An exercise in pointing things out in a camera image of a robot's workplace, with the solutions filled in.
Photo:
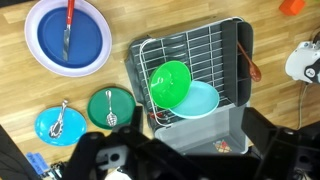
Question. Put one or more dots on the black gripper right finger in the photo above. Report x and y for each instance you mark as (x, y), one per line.
(258, 128)

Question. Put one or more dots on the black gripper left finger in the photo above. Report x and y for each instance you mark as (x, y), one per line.
(137, 118)

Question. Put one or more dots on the red handled butter knife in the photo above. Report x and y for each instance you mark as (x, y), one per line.
(67, 30)

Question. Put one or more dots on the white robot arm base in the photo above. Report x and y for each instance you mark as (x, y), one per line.
(304, 62)

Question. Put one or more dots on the dark green plate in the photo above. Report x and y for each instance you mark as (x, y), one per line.
(123, 105)

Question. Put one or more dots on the light blue small plate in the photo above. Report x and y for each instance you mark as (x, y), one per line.
(74, 126)

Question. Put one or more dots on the lavender oval plate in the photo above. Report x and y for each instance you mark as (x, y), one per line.
(90, 37)

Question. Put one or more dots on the silver slotted spoon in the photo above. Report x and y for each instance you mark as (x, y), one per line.
(111, 117)

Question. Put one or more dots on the bright green bowl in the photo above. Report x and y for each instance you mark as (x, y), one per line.
(169, 84)

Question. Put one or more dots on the brown wooden spoon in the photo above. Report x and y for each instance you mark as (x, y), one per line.
(254, 71)

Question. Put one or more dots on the light teal bowl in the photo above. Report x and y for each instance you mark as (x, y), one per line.
(202, 99)

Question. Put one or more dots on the grey dish drying rack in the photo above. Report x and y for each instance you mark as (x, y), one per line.
(215, 53)

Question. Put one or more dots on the orange cube block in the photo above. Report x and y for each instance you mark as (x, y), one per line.
(292, 7)

